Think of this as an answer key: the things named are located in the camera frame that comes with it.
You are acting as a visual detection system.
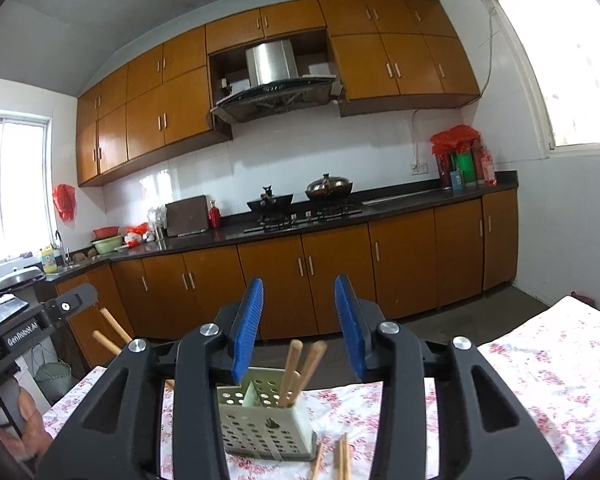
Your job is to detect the person's left hand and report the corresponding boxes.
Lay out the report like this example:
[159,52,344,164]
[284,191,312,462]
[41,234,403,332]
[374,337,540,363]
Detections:
[0,387,53,463]

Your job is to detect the green bowl on counter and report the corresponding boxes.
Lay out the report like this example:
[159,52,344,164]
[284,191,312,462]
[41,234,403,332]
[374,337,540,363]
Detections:
[92,235,124,255]

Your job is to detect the left window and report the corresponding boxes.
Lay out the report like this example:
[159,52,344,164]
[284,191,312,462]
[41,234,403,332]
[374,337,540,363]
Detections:
[0,112,53,264]

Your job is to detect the yellow dish soap bottle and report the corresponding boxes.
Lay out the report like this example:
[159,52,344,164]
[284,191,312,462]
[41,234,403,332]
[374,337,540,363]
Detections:
[41,245,57,274]

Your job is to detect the brown cutting board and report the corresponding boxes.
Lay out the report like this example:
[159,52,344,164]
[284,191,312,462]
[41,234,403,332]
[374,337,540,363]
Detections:
[166,195,209,237]

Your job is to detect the window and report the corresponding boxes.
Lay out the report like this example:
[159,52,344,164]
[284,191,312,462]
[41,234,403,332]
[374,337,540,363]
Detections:
[0,112,53,264]
[486,0,600,151]

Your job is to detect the orange kitchen cabinets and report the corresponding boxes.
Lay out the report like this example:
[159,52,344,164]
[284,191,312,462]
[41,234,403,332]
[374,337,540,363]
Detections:
[76,0,481,185]
[55,189,518,366]

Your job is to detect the right window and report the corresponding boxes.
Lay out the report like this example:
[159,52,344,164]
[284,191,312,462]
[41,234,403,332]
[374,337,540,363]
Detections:
[486,0,600,151]

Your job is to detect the wooden chopstick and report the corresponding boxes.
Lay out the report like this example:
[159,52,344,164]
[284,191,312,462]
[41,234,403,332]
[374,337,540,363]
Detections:
[286,340,327,406]
[277,339,303,408]
[100,308,132,344]
[334,437,343,480]
[340,434,351,480]
[309,441,323,480]

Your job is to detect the orange lower kitchen cabinets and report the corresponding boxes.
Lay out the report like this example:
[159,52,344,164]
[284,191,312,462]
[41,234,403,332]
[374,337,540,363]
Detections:
[55,189,518,366]

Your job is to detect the black wok on stove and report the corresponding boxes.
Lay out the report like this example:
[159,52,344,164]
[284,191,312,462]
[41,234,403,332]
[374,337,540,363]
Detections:
[247,185,294,217]

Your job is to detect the stainless steel range hood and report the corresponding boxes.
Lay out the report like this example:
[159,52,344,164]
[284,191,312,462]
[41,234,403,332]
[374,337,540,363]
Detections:
[209,30,342,124]

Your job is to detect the black wok with lid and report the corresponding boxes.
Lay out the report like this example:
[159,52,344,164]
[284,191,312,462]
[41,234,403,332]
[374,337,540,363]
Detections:
[306,174,353,207]

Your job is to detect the green bottle on counter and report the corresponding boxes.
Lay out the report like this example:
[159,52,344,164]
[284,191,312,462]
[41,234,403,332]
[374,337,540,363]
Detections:
[455,151,477,186]

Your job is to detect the red plastic bag on counter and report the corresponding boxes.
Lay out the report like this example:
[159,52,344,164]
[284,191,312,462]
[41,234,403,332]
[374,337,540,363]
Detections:
[430,125,480,155]

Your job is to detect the metal pot lid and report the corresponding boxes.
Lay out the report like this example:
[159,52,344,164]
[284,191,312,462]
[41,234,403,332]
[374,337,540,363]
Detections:
[0,266,45,291]

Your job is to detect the green basket on floor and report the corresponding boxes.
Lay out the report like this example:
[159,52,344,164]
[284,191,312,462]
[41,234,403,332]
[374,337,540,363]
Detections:
[31,344,73,404]

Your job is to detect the floral pink white tablecloth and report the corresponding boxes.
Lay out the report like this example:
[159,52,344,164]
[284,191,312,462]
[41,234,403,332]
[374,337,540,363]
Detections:
[43,296,600,479]

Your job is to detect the orange upper kitchen cabinets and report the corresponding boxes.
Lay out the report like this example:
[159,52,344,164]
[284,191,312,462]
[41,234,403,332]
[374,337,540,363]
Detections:
[76,0,481,185]

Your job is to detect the pale green perforated utensil holder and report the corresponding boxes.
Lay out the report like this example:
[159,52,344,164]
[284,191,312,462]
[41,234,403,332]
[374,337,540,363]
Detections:
[216,367,317,462]

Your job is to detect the red bottle near board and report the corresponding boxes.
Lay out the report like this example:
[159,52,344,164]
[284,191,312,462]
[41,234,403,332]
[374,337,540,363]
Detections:
[209,200,221,230]

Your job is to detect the gas stove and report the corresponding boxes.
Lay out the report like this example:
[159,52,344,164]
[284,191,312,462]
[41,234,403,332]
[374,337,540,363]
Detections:
[242,204,370,234]

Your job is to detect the red plastic bag hanging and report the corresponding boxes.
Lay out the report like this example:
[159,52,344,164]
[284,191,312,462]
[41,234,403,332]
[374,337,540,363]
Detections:
[53,184,76,222]

